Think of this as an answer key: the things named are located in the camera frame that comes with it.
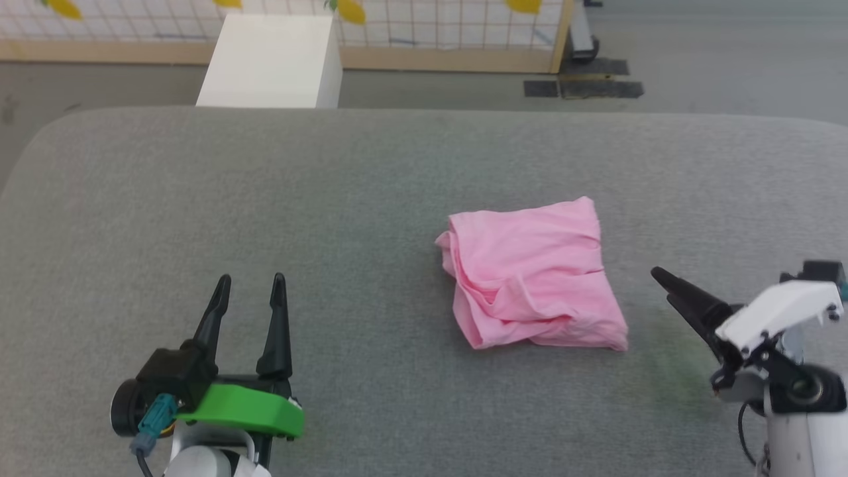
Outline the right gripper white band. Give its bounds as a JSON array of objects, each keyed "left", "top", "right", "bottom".
[{"left": 651, "top": 266, "right": 845, "bottom": 392}]

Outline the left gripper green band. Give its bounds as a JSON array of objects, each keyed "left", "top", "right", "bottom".
[{"left": 176, "top": 272, "right": 305, "bottom": 439}]

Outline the pink garment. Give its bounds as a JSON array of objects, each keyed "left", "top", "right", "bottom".
[{"left": 435, "top": 196, "right": 629, "bottom": 352}]

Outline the grey fabric sofa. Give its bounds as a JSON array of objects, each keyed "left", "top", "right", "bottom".
[{"left": 0, "top": 106, "right": 848, "bottom": 477}]

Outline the large black floor tape patch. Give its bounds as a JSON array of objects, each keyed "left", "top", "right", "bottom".
[{"left": 560, "top": 80, "right": 645, "bottom": 100}]

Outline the white box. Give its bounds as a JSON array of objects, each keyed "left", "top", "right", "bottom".
[{"left": 196, "top": 15, "right": 343, "bottom": 109}]

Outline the black floor mat strip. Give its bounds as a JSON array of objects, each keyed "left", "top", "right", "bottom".
[{"left": 562, "top": 58, "right": 629, "bottom": 76}]

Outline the grey wheeled stand base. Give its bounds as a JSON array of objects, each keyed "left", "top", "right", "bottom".
[{"left": 570, "top": 0, "right": 601, "bottom": 65}]

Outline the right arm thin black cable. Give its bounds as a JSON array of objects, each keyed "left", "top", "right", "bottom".
[{"left": 737, "top": 401, "right": 769, "bottom": 472}]

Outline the wooden frame grid partition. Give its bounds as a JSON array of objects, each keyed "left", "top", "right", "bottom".
[{"left": 0, "top": 0, "right": 574, "bottom": 74}]

